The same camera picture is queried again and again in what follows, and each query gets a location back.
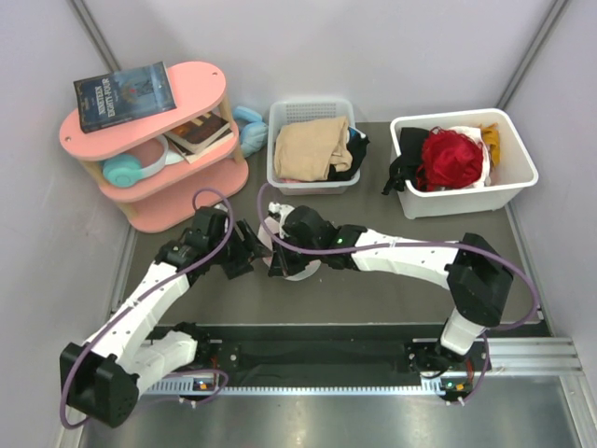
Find aluminium rail with cable duct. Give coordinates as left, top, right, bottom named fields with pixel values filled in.
left=145, top=338, right=582, bottom=398

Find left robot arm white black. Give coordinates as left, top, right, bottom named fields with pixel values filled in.
left=59, top=207, right=272, bottom=429

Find pink three-tier shelf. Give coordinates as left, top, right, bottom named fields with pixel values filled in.
left=60, top=62, right=249, bottom=233

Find white plastic bin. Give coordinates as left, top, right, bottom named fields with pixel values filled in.
left=390, top=108, right=539, bottom=219

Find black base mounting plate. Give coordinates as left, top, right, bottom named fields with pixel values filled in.
left=191, top=324, right=485, bottom=387

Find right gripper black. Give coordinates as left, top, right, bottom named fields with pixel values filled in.
left=270, top=231, right=323, bottom=279

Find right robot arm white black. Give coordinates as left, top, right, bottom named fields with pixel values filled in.
left=258, top=203, right=513, bottom=370

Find grey perforated plastic basket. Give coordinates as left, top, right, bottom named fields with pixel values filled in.
left=266, top=96, right=361, bottom=196

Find dark blue hardcover book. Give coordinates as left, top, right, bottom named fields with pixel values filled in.
left=74, top=62, right=176, bottom=133

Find purple cable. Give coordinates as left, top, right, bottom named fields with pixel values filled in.
left=257, top=182, right=541, bottom=403
left=59, top=187, right=232, bottom=429

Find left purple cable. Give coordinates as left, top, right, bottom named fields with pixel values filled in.
left=59, top=187, right=232, bottom=429

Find red lace bra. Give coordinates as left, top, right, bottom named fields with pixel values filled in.
left=416, top=127, right=484, bottom=192

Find white garment in bin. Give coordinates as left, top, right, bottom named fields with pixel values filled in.
left=451, top=126, right=492, bottom=189

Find light blue headphones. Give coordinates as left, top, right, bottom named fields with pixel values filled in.
left=232, top=105, right=269, bottom=158

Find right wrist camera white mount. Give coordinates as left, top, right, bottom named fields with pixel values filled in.
left=266, top=202, right=295, bottom=234

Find pink white mesh laundry bag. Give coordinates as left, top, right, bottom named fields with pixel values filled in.
left=257, top=217, right=321, bottom=282

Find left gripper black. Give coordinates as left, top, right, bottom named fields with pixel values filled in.
left=209, top=218, right=271, bottom=279

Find black bra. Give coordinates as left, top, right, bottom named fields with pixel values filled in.
left=382, top=127, right=430, bottom=195

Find teal white headphones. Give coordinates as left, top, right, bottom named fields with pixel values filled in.
left=102, top=135, right=185, bottom=189

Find brown book on shelf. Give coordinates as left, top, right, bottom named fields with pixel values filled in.
left=165, top=112, right=234, bottom=163

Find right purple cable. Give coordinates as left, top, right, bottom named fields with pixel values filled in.
left=257, top=182, right=541, bottom=403

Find beige folded garment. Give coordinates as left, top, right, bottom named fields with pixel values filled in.
left=274, top=117, right=352, bottom=181

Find mustard yellow garment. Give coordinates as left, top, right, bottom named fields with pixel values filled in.
left=479, top=123, right=501, bottom=168

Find black garment in basket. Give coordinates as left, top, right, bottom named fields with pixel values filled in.
left=326, top=127, right=370, bottom=182

